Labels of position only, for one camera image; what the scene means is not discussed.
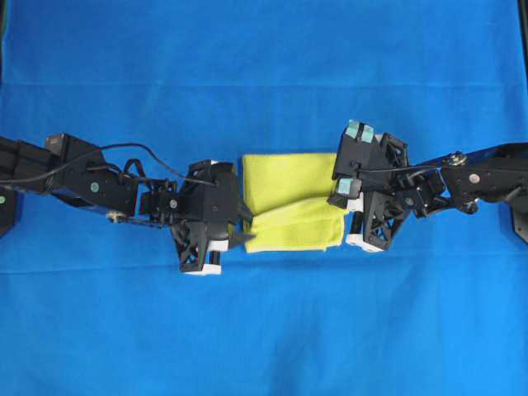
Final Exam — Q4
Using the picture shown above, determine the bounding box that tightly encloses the blue table cloth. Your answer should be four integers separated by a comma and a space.
1, 1, 527, 395

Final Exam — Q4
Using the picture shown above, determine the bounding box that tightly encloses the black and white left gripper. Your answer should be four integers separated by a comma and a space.
171, 200, 256, 276

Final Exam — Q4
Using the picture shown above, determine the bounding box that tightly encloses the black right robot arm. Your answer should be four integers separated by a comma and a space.
328, 141, 527, 252

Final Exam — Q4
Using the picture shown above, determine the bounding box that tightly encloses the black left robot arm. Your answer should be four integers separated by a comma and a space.
1, 134, 255, 276

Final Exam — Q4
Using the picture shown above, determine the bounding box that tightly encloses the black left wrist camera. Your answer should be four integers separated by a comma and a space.
178, 160, 240, 224

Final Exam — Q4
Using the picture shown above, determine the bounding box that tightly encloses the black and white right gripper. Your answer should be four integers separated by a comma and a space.
328, 177, 409, 252

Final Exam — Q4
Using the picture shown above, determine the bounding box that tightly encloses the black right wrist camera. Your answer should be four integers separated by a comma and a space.
332, 120, 409, 180

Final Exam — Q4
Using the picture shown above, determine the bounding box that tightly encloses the green towel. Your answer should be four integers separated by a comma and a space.
242, 153, 347, 253

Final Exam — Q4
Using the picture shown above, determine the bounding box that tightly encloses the black camera cable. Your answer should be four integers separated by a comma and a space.
0, 143, 218, 189
350, 160, 450, 172

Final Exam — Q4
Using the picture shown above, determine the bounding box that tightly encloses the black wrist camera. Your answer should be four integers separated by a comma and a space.
332, 120, 409, 180
178, 160, 240, 224

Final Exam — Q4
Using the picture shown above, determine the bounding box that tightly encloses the black right camera cable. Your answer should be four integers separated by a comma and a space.
350, 160, 450, 172

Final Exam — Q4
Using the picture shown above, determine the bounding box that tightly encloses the black left camera cable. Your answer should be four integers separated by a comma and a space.
0, 143, 218, 189

